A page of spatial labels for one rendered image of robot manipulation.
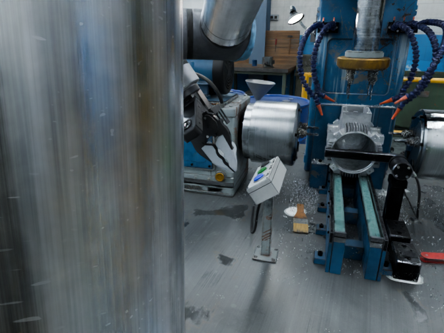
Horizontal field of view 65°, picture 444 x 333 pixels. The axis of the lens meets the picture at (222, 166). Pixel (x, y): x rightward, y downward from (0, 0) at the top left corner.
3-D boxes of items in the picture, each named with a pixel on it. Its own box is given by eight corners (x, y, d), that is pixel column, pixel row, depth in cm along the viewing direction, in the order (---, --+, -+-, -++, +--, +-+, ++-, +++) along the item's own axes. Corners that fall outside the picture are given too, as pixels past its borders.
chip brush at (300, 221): (293, 205, 134) (293, 203, 134) (306, 205, 133) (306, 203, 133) (293, 232, 115) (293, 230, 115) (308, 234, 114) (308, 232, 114)
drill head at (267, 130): (225, 148, 162) (225, 94, 153) (306, 155, 153) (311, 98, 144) (209, 166, 140) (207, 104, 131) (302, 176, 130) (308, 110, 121)
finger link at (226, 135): (239, 144, 78) (217, 111, 77) (237, 146, 77) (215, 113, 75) (222, 154, 80) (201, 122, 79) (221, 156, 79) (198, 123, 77)
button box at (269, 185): (267, 180, 105) (257, 166, 104) (287, 169, 102) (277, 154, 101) (256, 205, 90) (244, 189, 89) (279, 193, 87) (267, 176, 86)
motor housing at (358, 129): (324, 157, 148) (329, 113, 142) (372, 162, 143) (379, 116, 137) (323, 175, 130) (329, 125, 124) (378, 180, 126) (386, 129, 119)
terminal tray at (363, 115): (338, 123, 142) (341, 105, 139) (367, 125, 139) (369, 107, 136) (339, 131, 131) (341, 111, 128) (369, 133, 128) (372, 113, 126)
